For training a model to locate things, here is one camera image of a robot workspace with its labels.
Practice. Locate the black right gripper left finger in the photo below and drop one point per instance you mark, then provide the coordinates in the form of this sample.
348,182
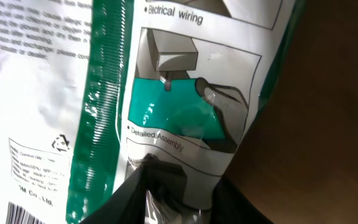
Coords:
152,193

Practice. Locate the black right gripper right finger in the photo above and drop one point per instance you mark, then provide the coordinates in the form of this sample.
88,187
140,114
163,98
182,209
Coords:
230,206

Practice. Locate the green white gloves package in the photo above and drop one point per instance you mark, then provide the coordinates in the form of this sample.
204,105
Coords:
88,87

